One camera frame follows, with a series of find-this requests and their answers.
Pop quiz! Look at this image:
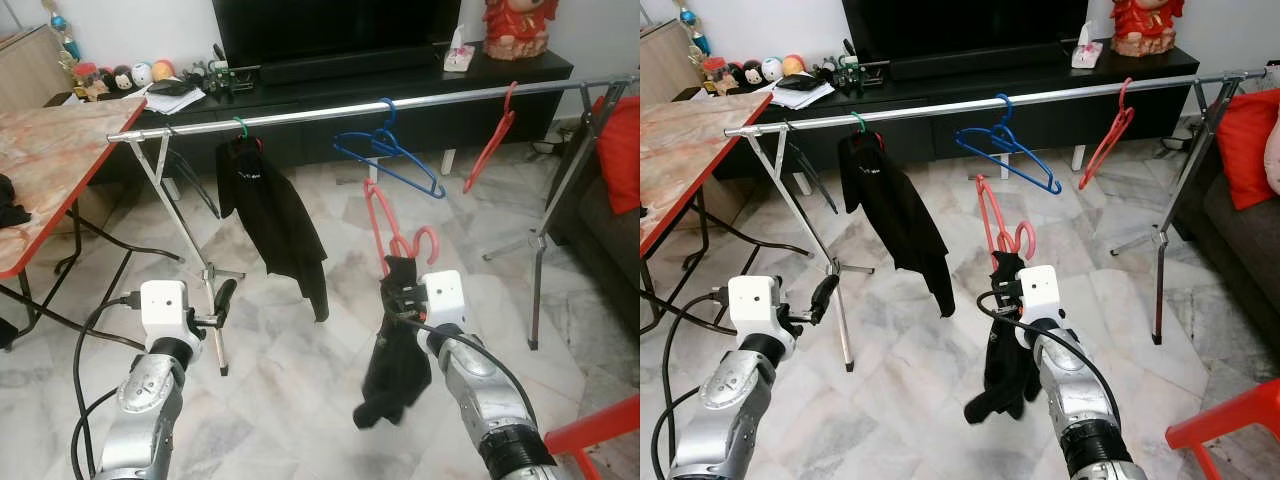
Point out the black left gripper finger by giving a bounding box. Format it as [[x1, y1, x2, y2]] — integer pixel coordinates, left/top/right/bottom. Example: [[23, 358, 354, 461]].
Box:
[[808, 272, 839, 326], [213, 278, 239, 331]]

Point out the black garment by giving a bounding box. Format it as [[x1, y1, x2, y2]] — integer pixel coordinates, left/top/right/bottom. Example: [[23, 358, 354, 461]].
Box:
[[963, 250, 1041, 426], [352, 255, 433, 431]]

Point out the red plastic hanger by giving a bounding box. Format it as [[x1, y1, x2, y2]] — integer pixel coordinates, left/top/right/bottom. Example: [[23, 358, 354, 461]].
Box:
[[362, 178, 441, 276], [463, 82, 518, 194], [975, 175, 1038, 263], [1078, 78, 1136, 191]]

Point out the blue plastic hanger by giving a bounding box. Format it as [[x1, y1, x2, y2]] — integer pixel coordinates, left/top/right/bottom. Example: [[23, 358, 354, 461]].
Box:
[[333, 98, 447, 199], [955, 93, 1063, 195]]

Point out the black shirt with small print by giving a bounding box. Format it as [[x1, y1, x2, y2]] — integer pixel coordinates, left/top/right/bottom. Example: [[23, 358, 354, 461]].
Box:
[[838, 130, 956, 318], [215, 135, 331, 323]]

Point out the black television console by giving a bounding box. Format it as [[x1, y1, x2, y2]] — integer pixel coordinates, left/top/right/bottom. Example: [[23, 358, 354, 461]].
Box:
[[45, 50, 574, 186], [690, 47, 1199, 181]]

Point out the marble pattern folding table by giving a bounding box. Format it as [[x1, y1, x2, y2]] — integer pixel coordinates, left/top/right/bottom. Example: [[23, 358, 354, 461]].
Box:
[[0, 97, 186, 341], [640, 90, 813, 336]]

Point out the dark brown sofa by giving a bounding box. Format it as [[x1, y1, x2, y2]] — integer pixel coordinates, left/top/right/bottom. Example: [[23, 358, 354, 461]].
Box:
[[1175, 130, 1280, 331], [550, 120, 641, 331]]

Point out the white paper stack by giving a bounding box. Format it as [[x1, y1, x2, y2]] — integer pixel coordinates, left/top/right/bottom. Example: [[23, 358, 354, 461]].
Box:
[[760, 82, 836, 109], [130, 85, 208, 114]]

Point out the silver metal clothes rack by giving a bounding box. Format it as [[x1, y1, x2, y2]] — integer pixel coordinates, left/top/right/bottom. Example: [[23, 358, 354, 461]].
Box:
[[107, 72, 641, 377], [724, 68, 1269, 373]]

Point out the green white toy figure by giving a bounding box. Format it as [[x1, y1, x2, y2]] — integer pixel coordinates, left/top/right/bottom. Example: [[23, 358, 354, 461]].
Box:
[[835, 40, 863, 93], [205, 45, 233, 98]]

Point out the navy blue garment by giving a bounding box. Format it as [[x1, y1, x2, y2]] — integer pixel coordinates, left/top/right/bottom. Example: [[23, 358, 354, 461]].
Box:
[[0, 173, 33, 229]]

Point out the red plastic stool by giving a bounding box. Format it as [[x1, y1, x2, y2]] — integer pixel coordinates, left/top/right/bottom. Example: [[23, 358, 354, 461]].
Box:
[[1165, 378, 1280, 480], [543, 393, 641, 480]]

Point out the red cushion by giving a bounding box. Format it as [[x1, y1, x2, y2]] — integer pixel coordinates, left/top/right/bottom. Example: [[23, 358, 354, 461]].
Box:
[[1215, 88, 1280, 211], [595, 95, 641, 216]]

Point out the white pink tissue box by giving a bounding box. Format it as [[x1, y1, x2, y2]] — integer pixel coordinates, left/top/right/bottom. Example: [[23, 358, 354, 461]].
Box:
[[443, 25, 476, 73], [1070, 22, 1104, 69]]

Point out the black flat screen television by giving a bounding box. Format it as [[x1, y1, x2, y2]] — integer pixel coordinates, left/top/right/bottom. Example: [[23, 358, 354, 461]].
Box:
[[212, 0, 463, 69], [842, 0, 1089, 66]]

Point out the light wooden cabinet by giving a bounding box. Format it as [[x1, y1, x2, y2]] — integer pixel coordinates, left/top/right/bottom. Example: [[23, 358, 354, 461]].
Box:
[[640, 20, 701, 106], [0, 25, 73, 113]]

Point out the blue hanging ornament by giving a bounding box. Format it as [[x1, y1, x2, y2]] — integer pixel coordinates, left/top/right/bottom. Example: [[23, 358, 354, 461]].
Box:
[[45, 5, 81, 61], [675, 0, 711, 56]]

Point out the red laughing Buddha statue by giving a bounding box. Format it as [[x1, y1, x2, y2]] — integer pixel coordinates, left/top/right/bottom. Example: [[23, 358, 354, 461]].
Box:
[[1110, 0, 1186, 58], [483, 0, 559, 61]]

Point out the pink cat plush pillow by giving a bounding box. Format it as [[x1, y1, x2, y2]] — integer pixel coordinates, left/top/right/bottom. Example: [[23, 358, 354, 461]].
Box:
[[1265, 110, 1280, 196]]

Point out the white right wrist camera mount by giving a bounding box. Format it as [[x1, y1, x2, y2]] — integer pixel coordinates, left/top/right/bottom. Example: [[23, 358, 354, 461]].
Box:
[[422, 270, 469, 331], [1015, 265, 1061, 323]]

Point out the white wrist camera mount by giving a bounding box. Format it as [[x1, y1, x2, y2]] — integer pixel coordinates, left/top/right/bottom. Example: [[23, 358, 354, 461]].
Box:
[[140, 280, 201, 346], [1015, 265, 1061, 323], [727, 275, 796, 341], [422, 270, 469, 331]]

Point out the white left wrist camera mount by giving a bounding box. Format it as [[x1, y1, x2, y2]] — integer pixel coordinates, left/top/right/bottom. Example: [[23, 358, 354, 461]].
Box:
[[140, 280, 201, 346], [727, 275, 796, 341]]

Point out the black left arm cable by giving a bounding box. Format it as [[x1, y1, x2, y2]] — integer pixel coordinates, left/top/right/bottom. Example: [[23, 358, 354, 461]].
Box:
[[72, 292, 146, 480], [652, 288, 731, 480]]

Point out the thin black wire hanger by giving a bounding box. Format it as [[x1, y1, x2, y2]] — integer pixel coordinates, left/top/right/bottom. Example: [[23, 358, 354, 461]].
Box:
[[785, 122, 841, 214], [165, 125, 223, 219]]

